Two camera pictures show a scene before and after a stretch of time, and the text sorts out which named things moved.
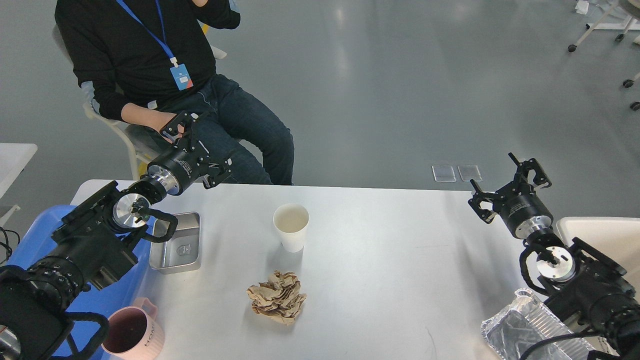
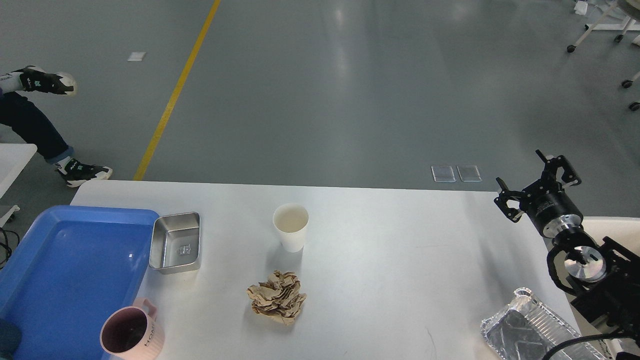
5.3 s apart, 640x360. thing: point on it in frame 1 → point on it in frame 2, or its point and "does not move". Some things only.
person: x=140 y=60 → x=22 y=125
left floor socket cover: x=444 y=173 does not move
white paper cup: x=291 y=220 does not move
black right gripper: x=520 y=207 → x=546 y=201
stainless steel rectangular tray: x=181 y=253 does not move
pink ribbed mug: x=133 y=332 does not move
